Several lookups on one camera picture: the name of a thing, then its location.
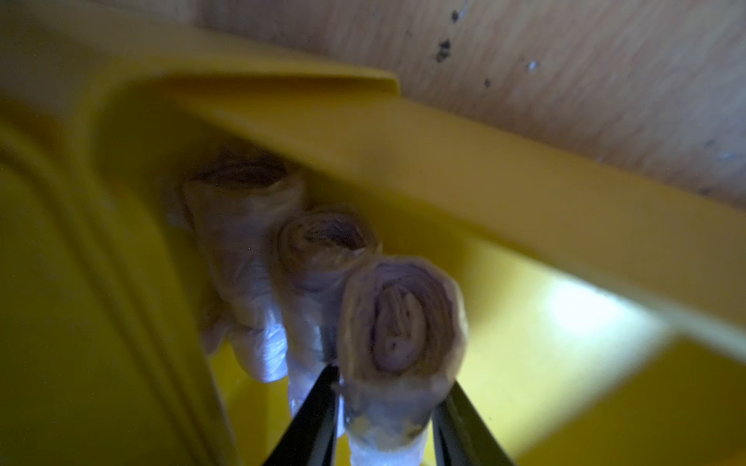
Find yellow bottom drawer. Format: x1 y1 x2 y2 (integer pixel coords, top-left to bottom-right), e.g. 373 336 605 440
167 81 745 465

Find yellow drawer cabinet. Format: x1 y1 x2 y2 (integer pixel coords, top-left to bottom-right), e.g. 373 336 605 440
1 1 399 465

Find purple roll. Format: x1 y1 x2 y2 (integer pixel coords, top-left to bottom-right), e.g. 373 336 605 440
182 151 305 383
270 206 382 417
337 256 468 465

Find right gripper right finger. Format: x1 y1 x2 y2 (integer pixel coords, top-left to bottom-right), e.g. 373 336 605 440
432 383 515 466

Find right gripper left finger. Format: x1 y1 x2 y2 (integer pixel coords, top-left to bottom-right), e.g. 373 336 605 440
263 365 340 466

